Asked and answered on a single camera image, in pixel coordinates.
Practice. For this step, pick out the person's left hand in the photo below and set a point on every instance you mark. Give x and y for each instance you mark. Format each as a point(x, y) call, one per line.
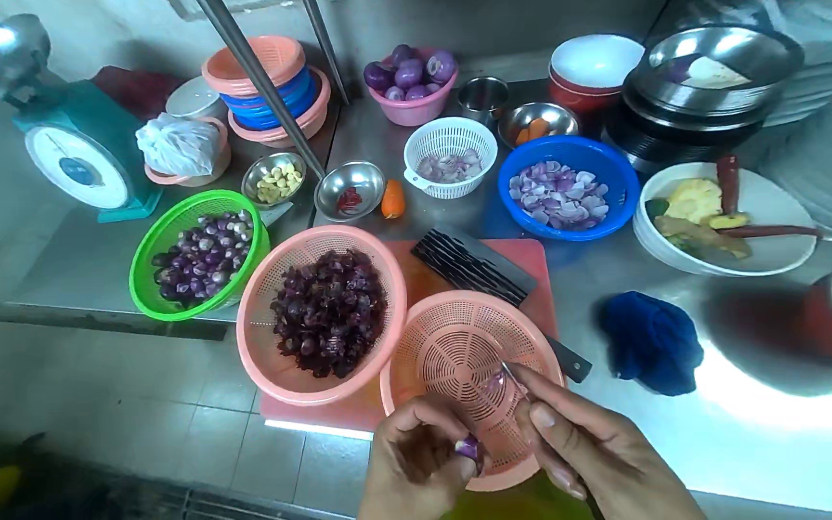
point(412, 477)

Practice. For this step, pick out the person's right hand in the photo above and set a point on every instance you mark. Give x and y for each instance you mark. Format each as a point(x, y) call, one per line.
point(618, 462)

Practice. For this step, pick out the person's right index finger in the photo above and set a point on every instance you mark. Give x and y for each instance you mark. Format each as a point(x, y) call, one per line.
point(568, 401)

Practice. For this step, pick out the person's right thumb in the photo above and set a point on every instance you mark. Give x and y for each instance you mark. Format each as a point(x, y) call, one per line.
point(559, 431)

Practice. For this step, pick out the person's left index finger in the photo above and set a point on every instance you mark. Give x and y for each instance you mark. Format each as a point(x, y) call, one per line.
point(419, 408)

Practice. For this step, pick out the person's left thumb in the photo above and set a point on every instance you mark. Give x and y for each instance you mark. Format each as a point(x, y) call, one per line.
point(462, 474)

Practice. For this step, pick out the person's right fingers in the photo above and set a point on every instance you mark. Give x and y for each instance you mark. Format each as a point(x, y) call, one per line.
point(555, 466)

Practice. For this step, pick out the purple shallot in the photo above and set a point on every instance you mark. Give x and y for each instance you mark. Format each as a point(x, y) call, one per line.
point(469, 448)

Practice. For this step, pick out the small paring knife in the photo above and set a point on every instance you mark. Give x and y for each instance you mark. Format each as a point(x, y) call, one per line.
point(515, 377)

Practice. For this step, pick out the person's body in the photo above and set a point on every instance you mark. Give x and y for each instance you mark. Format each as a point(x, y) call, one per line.
point(531, 505)

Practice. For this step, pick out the shallot skin piece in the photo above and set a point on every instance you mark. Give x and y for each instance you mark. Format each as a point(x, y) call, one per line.
point(494, 380)

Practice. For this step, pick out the empty pink colander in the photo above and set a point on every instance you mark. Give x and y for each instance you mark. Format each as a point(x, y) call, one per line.
point(452, 318)

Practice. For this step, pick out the dark blue cloth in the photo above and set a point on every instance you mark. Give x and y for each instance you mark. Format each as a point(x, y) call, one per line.
point(651, 343)

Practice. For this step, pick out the pile of dark shallot skins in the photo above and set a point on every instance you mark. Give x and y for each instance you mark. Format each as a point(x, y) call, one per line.
point(329, 310)

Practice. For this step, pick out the pink cutting board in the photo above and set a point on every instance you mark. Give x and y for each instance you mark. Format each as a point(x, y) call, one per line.
point(539, 263)

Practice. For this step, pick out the cleaver with black striped blade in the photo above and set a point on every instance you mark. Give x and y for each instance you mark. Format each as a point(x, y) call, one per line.
point(470, 263)

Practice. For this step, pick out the round pink colander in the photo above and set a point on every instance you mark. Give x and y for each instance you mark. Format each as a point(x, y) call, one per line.
point(261, 339)

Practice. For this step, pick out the metal floor grate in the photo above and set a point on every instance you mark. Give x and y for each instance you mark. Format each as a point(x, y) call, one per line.
point(243, 504)

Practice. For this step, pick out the heap of sliced shallots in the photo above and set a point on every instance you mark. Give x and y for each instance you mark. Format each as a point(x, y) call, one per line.
point(559, 193)

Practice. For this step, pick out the brown vegetable peelings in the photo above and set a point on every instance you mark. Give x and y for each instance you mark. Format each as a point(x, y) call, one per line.
point(708, 235)

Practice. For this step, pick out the red chili pieces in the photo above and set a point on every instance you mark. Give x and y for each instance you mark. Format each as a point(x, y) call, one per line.
point(349, 201)

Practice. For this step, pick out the blue colander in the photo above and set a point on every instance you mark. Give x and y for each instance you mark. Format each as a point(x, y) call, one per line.
point(622, 173)

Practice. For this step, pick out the steel bowl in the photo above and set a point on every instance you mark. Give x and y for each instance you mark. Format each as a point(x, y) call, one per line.
point(367, 177)
point(253, 171)
point(546, 110)

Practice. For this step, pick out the yellow ginger chunk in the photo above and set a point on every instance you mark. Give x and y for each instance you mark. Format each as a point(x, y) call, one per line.
point(694, 199)

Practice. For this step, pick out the steel knife blade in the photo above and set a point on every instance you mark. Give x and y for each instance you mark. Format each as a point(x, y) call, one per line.
point(276, 213)

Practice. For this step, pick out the heap of chopped shallots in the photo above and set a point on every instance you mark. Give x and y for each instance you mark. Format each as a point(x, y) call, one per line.
point(451, 167)

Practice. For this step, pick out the large white bowl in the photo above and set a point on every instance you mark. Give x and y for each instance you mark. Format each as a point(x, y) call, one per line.
point(784, 253)

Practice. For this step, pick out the pile of unpeeled shallots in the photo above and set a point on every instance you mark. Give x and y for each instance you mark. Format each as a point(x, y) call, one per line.
point(203, 256)

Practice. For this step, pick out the pile of garlic cloves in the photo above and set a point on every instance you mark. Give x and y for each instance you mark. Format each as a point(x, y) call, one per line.
point(279, 183)

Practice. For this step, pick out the orange carrot pieces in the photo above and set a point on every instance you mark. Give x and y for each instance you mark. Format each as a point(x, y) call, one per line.
point(534, 131)

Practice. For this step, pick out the white colander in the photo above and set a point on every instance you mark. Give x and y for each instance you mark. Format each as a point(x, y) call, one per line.
point(452, 131)

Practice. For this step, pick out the small pink basket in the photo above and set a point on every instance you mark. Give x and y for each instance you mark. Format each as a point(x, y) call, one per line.
point(416, 112)

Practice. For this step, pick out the green basket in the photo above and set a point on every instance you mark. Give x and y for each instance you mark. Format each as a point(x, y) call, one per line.
point(143, 267)

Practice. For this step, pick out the steel cup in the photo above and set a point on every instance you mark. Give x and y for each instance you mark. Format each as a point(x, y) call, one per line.
point(483, 101)

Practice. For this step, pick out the pile of purple onions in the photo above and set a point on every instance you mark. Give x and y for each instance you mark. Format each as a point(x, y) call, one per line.
point(410, 74)

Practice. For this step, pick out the red bowl with white inside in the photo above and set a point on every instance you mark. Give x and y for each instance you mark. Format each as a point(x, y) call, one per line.
point(596, 61)

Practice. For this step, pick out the stack of blue baskets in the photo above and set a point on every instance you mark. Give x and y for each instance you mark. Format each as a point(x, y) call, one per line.
point(246, 114)

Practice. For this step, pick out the white plastic bag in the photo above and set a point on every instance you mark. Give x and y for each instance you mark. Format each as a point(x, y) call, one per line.
point(179, 144)

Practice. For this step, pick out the white onion piece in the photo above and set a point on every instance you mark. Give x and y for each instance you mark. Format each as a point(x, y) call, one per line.
point(713, 74)

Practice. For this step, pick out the thick metal pole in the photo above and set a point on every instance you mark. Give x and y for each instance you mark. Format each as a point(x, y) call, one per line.
point(257, 79)

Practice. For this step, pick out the thin metal pole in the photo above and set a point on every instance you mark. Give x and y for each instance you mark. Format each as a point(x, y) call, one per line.
point(326, 47)

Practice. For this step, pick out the stack of white plates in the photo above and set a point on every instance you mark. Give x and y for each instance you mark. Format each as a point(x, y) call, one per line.
point(820, 123)

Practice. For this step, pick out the white round container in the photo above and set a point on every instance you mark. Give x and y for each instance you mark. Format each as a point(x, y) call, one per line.
point(192, 99)

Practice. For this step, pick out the green kitchen scale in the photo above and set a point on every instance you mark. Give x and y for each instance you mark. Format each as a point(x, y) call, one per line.
point(76, 166)

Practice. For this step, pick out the dark red cloth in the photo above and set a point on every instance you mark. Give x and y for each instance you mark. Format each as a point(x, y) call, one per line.
point(138, 90)

